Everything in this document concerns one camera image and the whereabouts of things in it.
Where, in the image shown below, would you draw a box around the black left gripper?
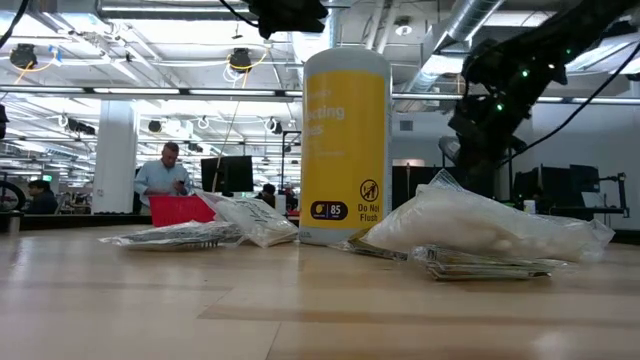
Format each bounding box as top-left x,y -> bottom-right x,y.
248,0 -> 330,40

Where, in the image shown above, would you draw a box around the standing person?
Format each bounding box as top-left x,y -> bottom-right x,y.
133,141 -> 194,216

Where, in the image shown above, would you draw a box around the red plastic basket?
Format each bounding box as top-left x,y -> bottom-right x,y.
148,194 -> 217,228

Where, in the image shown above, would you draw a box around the black upright stand frame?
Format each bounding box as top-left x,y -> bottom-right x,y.
281,130 -> 303,201

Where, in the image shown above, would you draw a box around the silver ventilation duct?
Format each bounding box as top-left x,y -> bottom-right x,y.
399,0 -> 504,96

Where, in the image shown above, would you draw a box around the corrugated silver duct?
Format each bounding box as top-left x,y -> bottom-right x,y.
291,29 -> 343,64

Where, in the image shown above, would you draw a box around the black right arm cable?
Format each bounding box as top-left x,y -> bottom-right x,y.
497,42 -> 640,169

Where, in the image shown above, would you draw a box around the black desk monitors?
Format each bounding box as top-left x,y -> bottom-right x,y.
514,164 -> 601,209

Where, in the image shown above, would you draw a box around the bagged white cotton balls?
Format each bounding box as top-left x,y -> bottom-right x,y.
359,168 -> 616,265
195,189 -> 300,249

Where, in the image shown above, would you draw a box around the yellow label disinfecting wipes canister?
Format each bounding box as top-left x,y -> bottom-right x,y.
298,47 -> 394,247

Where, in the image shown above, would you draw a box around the black ceiling-mounted device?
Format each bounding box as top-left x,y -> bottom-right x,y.
228,47 -> 253,72
9,43 -> 39,70

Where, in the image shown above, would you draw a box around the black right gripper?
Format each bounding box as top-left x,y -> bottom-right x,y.
447,94 -> 529,174

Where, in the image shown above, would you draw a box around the seated person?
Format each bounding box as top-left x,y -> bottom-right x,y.
254,183 -> 277,209
24,179 -> 60,216

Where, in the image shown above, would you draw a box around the black hanging cable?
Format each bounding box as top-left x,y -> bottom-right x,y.
0,0 -> 30,49

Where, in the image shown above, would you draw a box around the white square pillar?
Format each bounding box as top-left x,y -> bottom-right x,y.
91,99 -> 139,215

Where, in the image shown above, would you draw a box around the black computer monitor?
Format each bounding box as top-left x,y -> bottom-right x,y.
200,155 -> 255,194

